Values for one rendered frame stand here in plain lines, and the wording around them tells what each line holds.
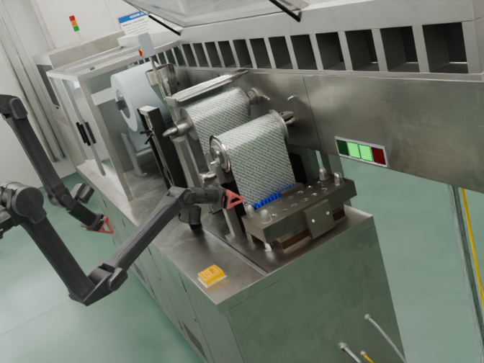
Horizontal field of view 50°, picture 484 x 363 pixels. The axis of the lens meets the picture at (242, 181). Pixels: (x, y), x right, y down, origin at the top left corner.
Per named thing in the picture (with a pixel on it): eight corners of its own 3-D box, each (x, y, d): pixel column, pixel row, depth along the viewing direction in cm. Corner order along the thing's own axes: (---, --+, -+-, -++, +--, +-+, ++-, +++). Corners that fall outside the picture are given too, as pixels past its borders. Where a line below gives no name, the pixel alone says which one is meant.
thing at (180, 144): (184, 188, 274) (145, 84, 254) (207, 177, 279) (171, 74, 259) (193, 194, 262) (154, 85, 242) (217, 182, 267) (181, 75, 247)
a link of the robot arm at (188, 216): (186, 192, 173) (168, 189, 178) (183, 227, 174) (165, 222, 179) (210, 192, 183) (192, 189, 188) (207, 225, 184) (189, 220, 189)
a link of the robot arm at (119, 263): (106, 283, 151) (83, 274, 157) (115, 296, 154) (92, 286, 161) (193, 186, 174) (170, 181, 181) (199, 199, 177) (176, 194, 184)
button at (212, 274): (199, 279, 184) (197, 273, 183) (217, 269, 187) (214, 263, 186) (207, 286, 178) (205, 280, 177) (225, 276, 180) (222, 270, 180)
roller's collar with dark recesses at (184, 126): (176, 136, 213) (171, 121, 210) (189, 130, 215) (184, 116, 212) (181, 137, 207) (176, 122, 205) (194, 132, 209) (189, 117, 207)
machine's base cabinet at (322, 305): (123, 266, 418) (81, 170, 387) (194, 230, 440) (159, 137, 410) (293, 492, 199) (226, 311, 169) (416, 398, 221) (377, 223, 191)
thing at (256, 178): (245, 212, 195) (230, 167, 188) (296, 185, 203) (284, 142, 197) (245, 212, 195) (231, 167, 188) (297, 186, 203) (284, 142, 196)
